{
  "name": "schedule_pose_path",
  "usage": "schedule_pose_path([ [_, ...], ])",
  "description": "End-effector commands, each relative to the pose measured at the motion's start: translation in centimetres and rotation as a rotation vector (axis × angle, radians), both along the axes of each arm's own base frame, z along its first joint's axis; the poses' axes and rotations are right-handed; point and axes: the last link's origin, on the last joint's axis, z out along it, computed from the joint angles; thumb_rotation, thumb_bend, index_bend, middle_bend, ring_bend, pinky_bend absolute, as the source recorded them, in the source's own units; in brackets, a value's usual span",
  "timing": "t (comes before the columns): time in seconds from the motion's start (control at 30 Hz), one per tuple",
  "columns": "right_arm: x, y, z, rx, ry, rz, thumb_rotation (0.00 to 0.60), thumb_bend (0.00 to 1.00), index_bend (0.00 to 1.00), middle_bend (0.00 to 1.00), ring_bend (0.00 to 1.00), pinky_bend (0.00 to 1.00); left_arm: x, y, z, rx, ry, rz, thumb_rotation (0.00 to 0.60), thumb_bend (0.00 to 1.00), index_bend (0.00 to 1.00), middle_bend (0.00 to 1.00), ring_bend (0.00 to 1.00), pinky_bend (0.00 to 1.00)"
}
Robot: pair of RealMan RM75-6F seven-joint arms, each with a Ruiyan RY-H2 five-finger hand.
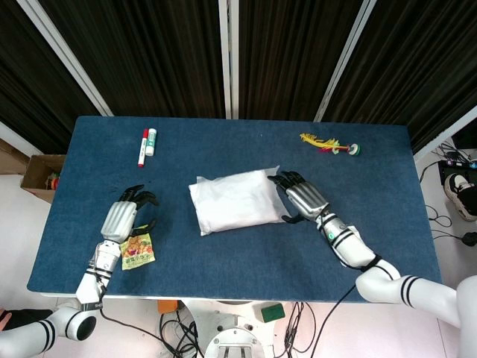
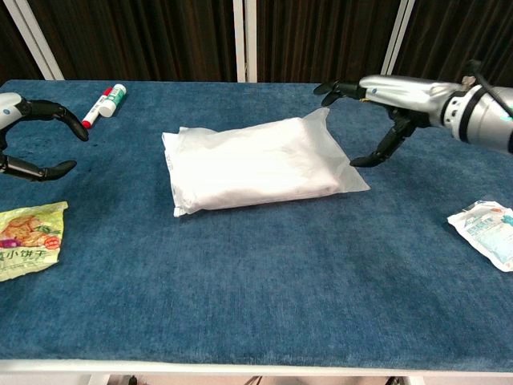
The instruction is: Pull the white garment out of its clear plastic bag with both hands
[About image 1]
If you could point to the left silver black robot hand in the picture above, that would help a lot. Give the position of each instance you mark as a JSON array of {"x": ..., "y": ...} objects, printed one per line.
[{"x": 117, "y": 220}]

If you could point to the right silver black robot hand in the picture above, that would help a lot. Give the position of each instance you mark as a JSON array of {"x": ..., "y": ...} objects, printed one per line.
[{"x": 307, "y": 199}]

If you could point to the translucent plastic bag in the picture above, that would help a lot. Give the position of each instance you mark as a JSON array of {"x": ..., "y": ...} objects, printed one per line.
[{"x": 204, "y": 228}]

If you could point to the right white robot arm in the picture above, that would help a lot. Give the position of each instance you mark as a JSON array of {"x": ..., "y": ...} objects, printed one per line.
[{"x": 354, "y": 246}]

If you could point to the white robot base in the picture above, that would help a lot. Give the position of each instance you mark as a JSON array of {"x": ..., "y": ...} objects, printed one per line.
[{"x": 231, "y": 339}]

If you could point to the yellow green snack packet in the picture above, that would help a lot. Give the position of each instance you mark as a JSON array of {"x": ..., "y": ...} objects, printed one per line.
[{"x": 138, "y": 251}]

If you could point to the yellow feather shuttlecock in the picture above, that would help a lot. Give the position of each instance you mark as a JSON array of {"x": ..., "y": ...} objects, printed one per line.
[{"x": 352, "y": 150}]

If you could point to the colourful small toy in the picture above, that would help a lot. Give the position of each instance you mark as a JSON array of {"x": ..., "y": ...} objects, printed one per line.
[{"x": 53, "y": 182}]

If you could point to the red capped white marker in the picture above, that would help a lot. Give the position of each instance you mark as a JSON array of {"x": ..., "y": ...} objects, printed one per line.
[{"x": 142, "y": 149}]

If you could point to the white green glue stick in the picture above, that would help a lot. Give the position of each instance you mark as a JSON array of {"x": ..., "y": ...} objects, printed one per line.
[{"x": 150, "y": 143}]

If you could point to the blue table mat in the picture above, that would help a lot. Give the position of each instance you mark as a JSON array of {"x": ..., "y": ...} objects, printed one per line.
[{"x": 238, "y": 261}]

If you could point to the brown cardboard box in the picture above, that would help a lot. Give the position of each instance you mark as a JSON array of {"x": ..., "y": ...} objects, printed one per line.
[{"x": 33, "y": 175}]

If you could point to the orange small block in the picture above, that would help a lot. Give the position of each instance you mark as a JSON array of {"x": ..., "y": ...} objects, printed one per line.
[{"x": 167, "y": 306}]

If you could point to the green topped white block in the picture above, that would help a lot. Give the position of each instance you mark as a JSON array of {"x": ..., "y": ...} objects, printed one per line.
[{"x": 273, "y": 312}]

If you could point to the black trouser leg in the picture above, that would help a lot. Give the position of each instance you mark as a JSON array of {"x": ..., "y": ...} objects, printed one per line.
[{"x": 26, "y": 317}]

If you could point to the black pleated curtain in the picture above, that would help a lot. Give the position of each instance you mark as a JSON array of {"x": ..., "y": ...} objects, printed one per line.
[
  {"x": 290, "y": 56},
  {"x": 26, "y": 85},
  {"x": 149, "y": 56},
  {"x": 417, "y": 63}
]

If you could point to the black power strip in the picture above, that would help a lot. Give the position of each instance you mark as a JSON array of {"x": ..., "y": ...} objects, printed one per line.
[{"x": 456, "y": 169}]

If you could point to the black white sneaker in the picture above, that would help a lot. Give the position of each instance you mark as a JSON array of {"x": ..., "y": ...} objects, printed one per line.
[{"x": 460, "y": 190}]

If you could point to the black power adapter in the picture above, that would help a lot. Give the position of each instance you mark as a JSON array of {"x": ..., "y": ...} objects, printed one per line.
[{"x": 470, "y": 238}]

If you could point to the white frame post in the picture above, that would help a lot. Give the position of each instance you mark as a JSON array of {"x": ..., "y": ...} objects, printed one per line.
[
  {"x": 67, "y": 59},
  {"x": 344, "y": 59},
  {"x": 15, "y": 138},
  {"x": 443, "y": 134},
  {"x": 228, "y": 59}
]

